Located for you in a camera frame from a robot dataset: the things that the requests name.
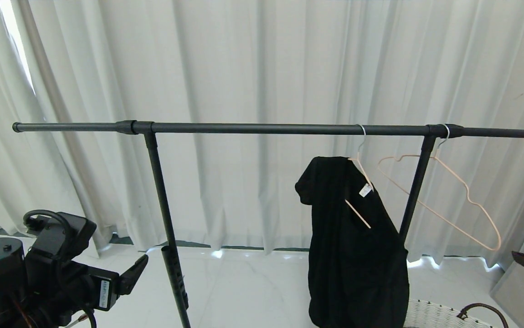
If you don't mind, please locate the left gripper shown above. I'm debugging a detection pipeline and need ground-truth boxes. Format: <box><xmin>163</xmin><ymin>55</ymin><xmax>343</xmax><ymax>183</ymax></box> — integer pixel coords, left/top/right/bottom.
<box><xmin>39</xmin><ymin>254</ymin><xmax>149</xmax><ymax>319</ymax></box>

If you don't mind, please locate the pink clothes hanger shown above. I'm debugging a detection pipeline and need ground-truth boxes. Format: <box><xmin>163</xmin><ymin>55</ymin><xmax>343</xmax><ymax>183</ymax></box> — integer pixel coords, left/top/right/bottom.
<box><xmin>376</xmin><ymin>124</ymin><xmax>502</xmax><ymax>252</ymax></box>
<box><xmin>345</xmin><ymin>124</ymin><xmax>375</xmax><ymax>229</ymax></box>

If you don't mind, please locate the black garment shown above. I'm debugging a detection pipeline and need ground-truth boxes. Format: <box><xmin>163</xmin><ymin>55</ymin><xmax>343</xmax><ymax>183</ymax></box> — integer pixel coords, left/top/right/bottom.
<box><xmin>295</xmin><ymin>156</ymin><xmax>409</xmax><ymax>328</ymax></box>

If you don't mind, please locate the white laundry basket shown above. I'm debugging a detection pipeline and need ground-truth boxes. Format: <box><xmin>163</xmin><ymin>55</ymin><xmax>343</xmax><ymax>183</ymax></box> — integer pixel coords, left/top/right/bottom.
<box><xmin>403</xmin><ymin>299</ymin><xmax>511</xmax><ymax>328</ymax></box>

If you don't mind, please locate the black clothes rack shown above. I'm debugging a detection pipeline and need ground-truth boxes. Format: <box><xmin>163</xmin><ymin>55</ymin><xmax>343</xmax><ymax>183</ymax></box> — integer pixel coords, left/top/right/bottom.
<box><xmin>12</xmin><ymin>120</ymin><xmax>524</xmax><ymax>328</ymax></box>

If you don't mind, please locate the white curtain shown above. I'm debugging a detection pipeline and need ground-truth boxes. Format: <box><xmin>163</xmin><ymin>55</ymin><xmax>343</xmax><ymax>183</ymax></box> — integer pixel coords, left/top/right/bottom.
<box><xmin>0</xmin><ymin>0</ymin><xmax>524</xmax><ymax>274</ymax></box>

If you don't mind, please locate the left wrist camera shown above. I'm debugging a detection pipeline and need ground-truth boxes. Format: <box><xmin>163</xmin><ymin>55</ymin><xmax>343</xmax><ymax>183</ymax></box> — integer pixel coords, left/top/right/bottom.
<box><xmin>24</xmin><ymin>212</ymin><xmax>98</xmax><ymax>265</ymax></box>

